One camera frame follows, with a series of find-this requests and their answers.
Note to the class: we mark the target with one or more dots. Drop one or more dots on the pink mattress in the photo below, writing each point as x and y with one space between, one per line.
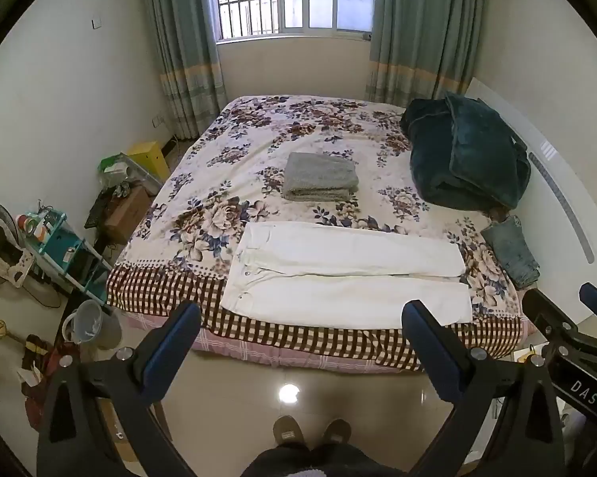
239 347

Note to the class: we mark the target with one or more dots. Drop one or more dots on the yellow box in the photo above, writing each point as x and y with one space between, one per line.
147 159

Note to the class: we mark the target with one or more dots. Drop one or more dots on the standing fan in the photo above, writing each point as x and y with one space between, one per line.
0 253

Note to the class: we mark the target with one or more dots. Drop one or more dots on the black keyboard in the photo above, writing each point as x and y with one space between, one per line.
97 208

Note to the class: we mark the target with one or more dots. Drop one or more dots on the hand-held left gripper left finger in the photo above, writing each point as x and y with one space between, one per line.
172 345

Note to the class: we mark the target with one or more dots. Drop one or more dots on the grey folded cloth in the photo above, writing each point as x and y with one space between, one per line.
321 176

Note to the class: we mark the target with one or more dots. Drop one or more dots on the dark green plush blanket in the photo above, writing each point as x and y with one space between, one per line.
467 159

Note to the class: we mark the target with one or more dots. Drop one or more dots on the green striped curtain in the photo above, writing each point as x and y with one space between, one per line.
422 35
184 44

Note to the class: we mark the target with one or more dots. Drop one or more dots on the clear green-lidded plastic box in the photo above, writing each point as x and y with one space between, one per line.
129 171

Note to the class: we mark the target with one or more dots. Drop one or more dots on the person's brown slipper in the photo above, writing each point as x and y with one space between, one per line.
287 432
337 431

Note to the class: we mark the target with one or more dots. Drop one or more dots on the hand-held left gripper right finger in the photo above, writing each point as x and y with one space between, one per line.
427 345

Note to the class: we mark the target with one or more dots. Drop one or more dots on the white pants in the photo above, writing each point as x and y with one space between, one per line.
338 283

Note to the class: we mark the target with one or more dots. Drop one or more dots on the folded blue jeans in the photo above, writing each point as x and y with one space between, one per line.
512 251

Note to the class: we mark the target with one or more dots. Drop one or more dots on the brown cardboard box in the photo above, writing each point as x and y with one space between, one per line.
129 213

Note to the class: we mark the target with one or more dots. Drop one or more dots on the teal storage shelf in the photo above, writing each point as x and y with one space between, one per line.
62 248

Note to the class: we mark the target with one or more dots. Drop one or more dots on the grey plastic bucket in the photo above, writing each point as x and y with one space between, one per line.
92 325

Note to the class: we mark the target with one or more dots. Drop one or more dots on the person's dark trouser legs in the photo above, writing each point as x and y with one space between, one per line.
318 462

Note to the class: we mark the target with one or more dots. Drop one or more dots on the wall socket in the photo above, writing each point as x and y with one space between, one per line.
158 120

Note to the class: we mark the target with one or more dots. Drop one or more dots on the floral checkered bedsheet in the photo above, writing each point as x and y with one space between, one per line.
214 213

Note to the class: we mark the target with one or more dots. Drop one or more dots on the red cloth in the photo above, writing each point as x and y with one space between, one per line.
35 392

